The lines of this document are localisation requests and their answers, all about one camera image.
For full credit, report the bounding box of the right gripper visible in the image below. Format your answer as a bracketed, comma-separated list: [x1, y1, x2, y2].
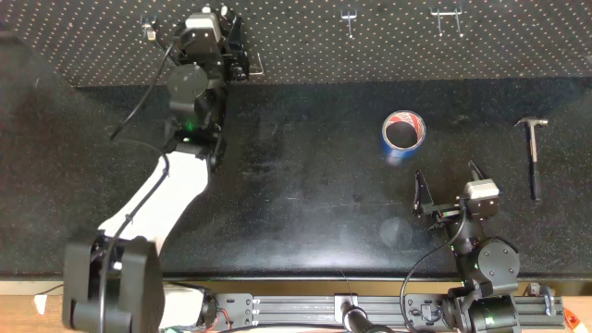
[413, 160, 489, 230]

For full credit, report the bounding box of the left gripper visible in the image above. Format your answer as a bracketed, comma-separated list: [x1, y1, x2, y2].
[178, 28, 252, 82]

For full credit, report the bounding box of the roll of blue tape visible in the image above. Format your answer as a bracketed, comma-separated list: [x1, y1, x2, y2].
[381, 109, 427, 162]

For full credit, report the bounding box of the black pegboard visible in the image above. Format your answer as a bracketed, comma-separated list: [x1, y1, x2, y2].
[0, 0, 592, 87]

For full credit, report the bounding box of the metal hook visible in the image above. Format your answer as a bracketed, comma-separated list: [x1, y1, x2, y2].
[140, 15, 157, 43]
[248, 51, 265, 78]
[340, 9, 359, 40]
[428, 6, 464, 39]

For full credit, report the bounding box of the hammer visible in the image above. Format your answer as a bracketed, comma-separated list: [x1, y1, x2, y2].
[514, 116, 550, 204]

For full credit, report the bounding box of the orange plastic object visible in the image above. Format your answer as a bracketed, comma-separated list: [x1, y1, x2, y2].
[562, 307, 585, 333]

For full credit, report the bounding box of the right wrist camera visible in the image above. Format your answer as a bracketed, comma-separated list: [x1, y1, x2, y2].
[462, 179, 501, 203]

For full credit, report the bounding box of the black cable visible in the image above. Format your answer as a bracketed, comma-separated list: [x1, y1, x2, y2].
[109, 40, 179, 177]
[400, 210, 468, 332]

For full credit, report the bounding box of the mounting rail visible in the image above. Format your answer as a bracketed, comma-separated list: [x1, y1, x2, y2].
[203, 279, 566, 333]

